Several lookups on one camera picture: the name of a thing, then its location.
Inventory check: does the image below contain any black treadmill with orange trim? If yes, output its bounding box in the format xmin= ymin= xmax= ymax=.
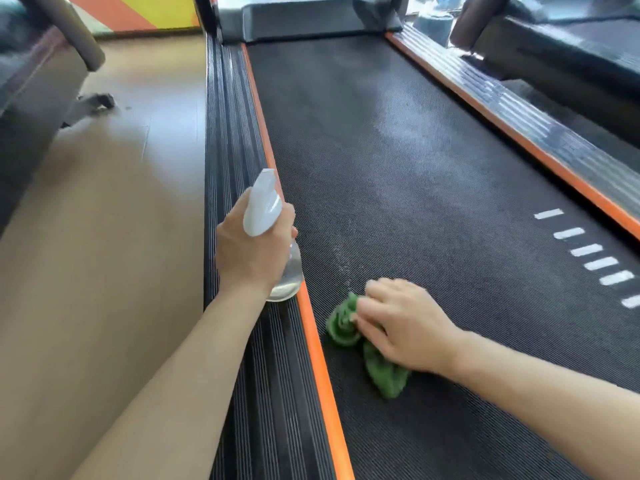
xmin=192 ymin=0 xmax=640 ymax=480

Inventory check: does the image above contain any clear spray bottle white nozzle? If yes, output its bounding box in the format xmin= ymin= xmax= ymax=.
xmin=242 ymin=168 xmax=304 ymax=303

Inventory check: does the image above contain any person's left hand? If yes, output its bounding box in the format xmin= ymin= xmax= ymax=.
xmin=215 ymin=189 xmax=299 ymax=296

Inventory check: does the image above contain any green cleaning cloth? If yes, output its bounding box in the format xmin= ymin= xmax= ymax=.
xmin=325 ymin=292 xmax=412 ymax=400

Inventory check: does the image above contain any grey exercise machine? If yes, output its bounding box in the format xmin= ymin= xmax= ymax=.
xmin=0 ymin=0 xmax=117 ymax=235

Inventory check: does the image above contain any person's right hand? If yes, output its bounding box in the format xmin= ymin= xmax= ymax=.
xmin=350 ymin=278 xmax=472 ymax=375

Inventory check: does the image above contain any person's left forearm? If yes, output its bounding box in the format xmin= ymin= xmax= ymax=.
xmin=70 ymin=282 xmax=271 ymax=480

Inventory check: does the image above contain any person's right forearm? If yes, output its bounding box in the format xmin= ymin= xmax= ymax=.
xmin=440 ymin=330 xmax=640 ymax=480

